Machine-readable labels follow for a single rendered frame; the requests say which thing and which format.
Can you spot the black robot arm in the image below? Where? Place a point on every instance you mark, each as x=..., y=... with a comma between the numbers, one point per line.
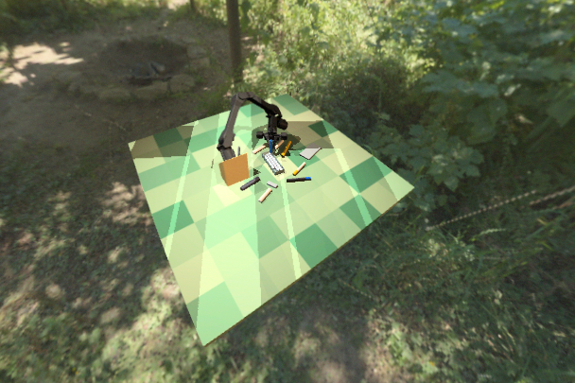
x=225, y=141

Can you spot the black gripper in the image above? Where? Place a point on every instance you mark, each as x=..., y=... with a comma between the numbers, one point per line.
x=272, y=130

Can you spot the grey keyboard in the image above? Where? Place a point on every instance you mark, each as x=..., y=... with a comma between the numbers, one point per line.
x=273, y=163

